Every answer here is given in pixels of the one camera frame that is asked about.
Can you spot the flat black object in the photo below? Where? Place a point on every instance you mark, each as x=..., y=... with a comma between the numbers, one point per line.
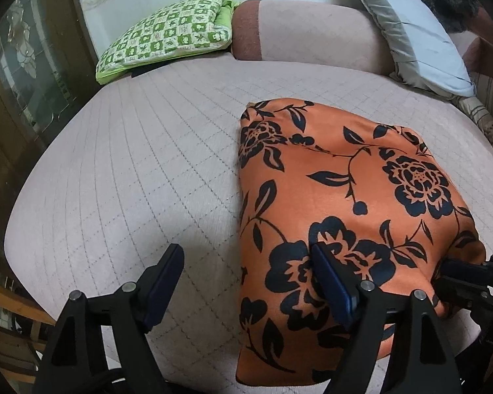
x=146, y=69

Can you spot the dark furry cushion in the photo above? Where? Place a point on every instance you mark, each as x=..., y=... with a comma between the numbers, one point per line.
x=448, y=0

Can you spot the green white patterned cushion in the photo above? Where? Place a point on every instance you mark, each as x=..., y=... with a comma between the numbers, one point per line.
x=164, y=33

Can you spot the orange black floral pillow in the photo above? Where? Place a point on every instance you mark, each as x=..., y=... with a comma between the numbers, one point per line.
x=353, y=197

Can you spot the wooden chair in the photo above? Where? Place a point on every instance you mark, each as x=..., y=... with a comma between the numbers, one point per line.
x=12, y=328

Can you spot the dark glass door cabinet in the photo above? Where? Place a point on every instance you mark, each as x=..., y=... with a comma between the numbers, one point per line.
x=20, y=90

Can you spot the pink quilted bed mat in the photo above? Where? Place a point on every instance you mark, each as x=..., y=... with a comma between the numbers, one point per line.
x=127, y=164

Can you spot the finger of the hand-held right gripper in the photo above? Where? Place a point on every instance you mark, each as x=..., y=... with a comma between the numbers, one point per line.
x=462, y=271

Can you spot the pink brown bolster pillow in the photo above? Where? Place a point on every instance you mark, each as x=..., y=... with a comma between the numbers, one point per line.
x=312, y=33

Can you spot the grey frilled pillow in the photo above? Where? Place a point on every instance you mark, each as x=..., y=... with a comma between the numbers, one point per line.
x=419, y=37

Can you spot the striped floral bed sheet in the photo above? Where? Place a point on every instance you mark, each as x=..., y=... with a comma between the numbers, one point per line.
x=489, y=115

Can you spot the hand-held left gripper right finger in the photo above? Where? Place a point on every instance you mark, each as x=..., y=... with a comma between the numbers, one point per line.
x=332, y=287

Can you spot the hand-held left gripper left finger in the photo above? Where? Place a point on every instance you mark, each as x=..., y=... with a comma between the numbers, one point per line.
x=164, y=291

